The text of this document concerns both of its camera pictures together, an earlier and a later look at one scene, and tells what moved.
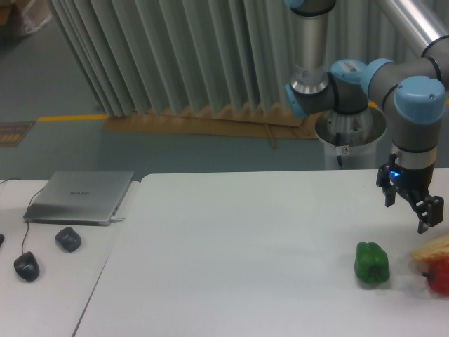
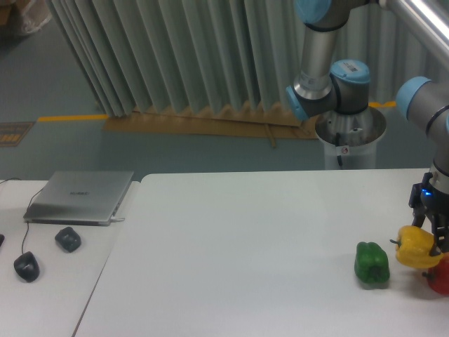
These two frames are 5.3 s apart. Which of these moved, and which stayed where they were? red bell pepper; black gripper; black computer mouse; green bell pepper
Moved: black gripper
Stayed: red bell pepper; black computer mouse; green bell pepper
